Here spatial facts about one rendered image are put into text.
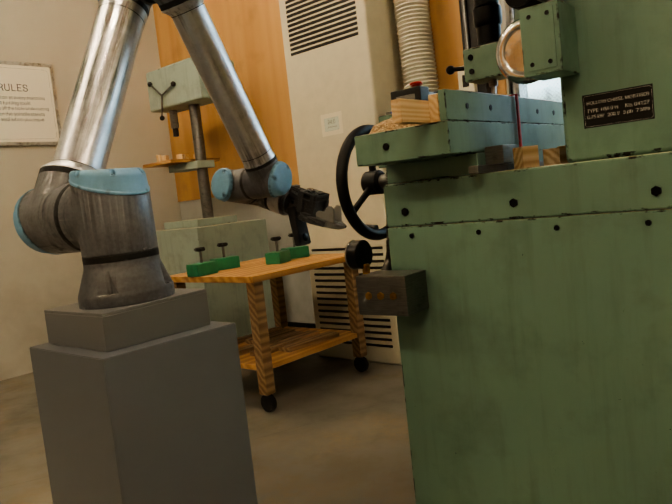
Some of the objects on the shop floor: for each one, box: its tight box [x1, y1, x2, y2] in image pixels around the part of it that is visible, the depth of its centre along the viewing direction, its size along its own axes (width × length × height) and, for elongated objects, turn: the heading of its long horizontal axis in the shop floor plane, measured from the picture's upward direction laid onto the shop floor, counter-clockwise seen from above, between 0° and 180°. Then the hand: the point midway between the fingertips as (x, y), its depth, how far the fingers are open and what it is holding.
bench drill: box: [143, 57, 275, 338], centre depth 362 cm, size 48×62×158 cm
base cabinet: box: [388, 209, 672, 504], centre depth 141 cm, size 45×58×71 cm
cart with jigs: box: [170, 233, 369, 412], centre depth 286 cm, size 66×57×64 cm
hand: (341, 228), depth 180 cm, fingers closed
